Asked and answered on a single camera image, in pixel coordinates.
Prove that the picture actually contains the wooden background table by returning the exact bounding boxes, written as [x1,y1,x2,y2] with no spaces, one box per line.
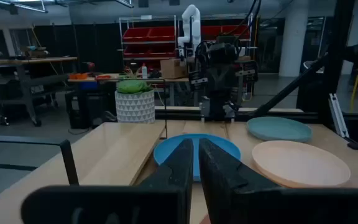
[68,73,190,106]

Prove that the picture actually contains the succulent in white patterned pot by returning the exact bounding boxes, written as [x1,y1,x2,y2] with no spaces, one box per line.
[114,68,156,124]

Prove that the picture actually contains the cardboard box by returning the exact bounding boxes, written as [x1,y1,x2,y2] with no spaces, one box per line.
[160,58,188,80]

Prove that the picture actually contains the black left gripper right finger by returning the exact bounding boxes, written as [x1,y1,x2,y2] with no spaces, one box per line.
[199,138,358,224]

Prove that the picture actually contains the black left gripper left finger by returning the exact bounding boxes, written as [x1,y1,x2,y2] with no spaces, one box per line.
[20,138,195,224]

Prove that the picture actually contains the white round pillar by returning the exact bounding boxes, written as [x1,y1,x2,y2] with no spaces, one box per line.
[278,0,310,78]

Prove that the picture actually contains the red storage bin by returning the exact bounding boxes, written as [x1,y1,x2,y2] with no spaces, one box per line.
[123,45,177,58]
[147,26,177,42]
[122,27,151,43]
[222,24,250,40]
[201,25,226,40]

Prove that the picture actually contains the blue plate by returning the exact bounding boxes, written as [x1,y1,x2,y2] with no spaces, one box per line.
[153,133,242,182]

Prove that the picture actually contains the metal shelving rack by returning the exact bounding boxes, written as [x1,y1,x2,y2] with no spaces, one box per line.
[119,14,179,62]

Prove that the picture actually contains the light teal plate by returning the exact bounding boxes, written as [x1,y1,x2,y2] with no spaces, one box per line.
[246,116,313,143]

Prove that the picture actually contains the grey metal workbench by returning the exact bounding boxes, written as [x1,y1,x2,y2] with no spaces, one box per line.
[0,56,78,127]

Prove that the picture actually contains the orange tool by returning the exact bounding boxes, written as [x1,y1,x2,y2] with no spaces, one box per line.
[69,72,90,80]

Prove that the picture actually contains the silver aluminium extrusion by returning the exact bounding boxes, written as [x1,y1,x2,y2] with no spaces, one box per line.
[328,93,350,139]

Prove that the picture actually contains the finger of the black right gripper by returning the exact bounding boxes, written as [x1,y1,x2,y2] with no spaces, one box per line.
[188,70,208,91]
[234,60,259,83]

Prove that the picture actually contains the peach plate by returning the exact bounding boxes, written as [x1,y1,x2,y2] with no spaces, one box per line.
[252,140,351,189]

